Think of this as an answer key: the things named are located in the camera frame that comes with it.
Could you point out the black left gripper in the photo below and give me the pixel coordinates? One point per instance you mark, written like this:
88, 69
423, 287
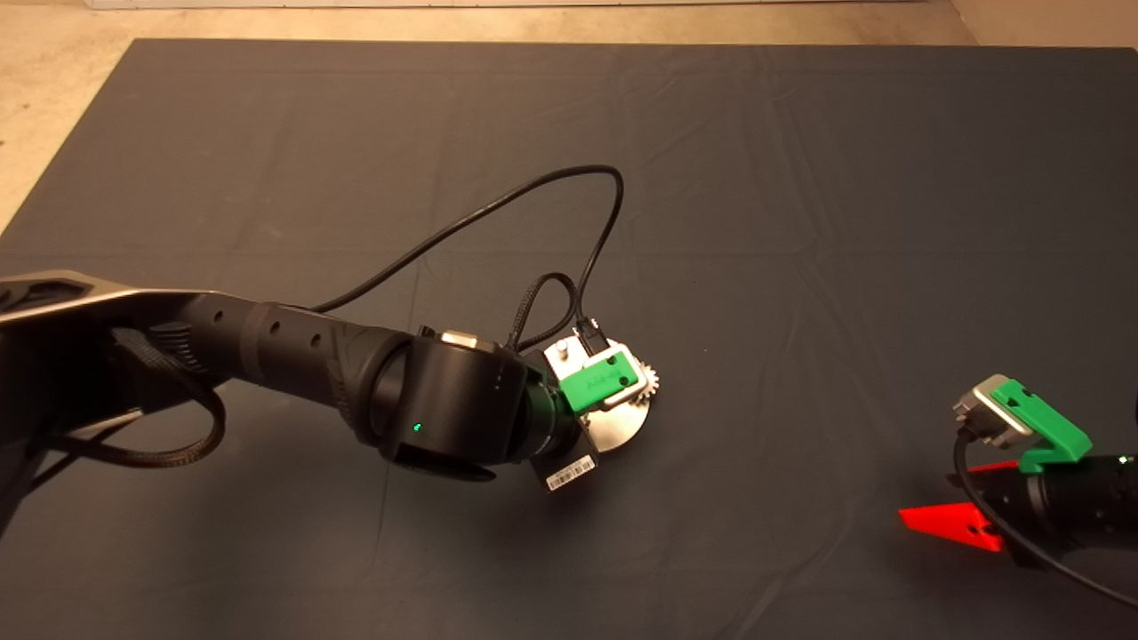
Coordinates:
569, 467

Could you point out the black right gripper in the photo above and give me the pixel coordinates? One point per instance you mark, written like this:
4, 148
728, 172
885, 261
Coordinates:
1013, 516

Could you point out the small steel planetary gear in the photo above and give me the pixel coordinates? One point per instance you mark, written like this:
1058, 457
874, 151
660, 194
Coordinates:
652, 384

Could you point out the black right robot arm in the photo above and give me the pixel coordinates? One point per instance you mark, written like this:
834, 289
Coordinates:
1093, 498

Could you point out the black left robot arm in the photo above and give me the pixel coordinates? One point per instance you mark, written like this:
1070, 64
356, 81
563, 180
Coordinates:
311, 356

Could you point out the round metal carrier plate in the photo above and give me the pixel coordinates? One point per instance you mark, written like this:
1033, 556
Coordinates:
618, 427

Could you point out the dark grey table cloth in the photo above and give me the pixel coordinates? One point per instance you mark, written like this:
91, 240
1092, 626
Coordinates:
800, 178

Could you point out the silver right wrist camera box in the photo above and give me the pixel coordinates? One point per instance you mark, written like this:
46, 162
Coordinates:
982, 418

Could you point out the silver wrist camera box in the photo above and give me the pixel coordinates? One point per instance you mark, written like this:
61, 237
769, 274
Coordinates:
982, 418
633, 397

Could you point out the green left camera mount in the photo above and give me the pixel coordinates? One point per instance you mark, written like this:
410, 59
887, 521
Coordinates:
600, 380

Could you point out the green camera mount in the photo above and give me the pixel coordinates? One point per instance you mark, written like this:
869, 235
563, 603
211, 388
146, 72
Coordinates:
600, 380
1040, 422

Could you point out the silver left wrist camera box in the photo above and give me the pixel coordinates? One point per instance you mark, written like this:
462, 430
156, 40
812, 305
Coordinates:
633, 397

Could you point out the green right camera mount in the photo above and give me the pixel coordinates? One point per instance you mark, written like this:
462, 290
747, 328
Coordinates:
1040, 422

